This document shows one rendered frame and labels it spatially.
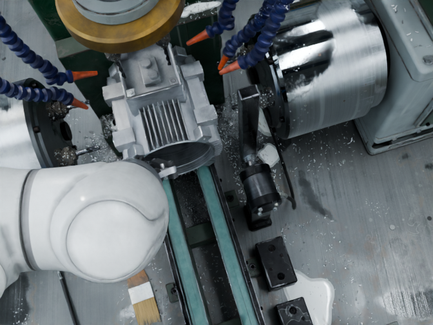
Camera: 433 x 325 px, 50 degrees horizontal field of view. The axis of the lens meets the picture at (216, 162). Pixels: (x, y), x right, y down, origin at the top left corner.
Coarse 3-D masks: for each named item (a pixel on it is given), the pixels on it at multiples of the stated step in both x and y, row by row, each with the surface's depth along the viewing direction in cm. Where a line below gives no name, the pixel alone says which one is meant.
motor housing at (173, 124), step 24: (192, 96) 87; (120, 120) 87; (144, 120) 84; (168, 120) 82; (192, 120) 84; (144, 144) 82; (168, 144) 81; (192, 144) 96; (216, 144) 87; (192, 168) 95
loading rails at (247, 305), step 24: (168, 192) 96; (216, 192) 96; (216, 216) 94; (168, 240) 92; (192, 240) 100; (216, 240) 103; (192, 264) 91; (240, 264) 92; (168, 288) 99; (192, 288) 89; (240, 288) 89; (192, 312) 88; (240, 312) 87
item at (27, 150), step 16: (32, 80) 85; (0, 96) 79; (0, 112) 77; (16, 112) 77; (32, 112) 79; (48, 112) 87; (64, 112) 88; (0, 128) 76; (16, 128) 76; (32, 128) 77; (48, 128) 85; (64, 128) 94; (0, 144) 76; (16, 144) 76; (32, 144) 76; (48, 144) 82; (64, 144) 92; (0, 160) 76; (16, 160) 76; (32, 160) 77; (48, 160) 80; (64, 160) 84
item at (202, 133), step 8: (176, 48) 88; (184, 48) 90; (176, 56) 88; (184, 56) 89; (112, 64) 88; (112, 72) 88; (200, 128) 82; (208, 128) 83; (200, 136) 82; (208, 136) 82; (136, 144) 82; (128, 152) 82; (136, 152) 81
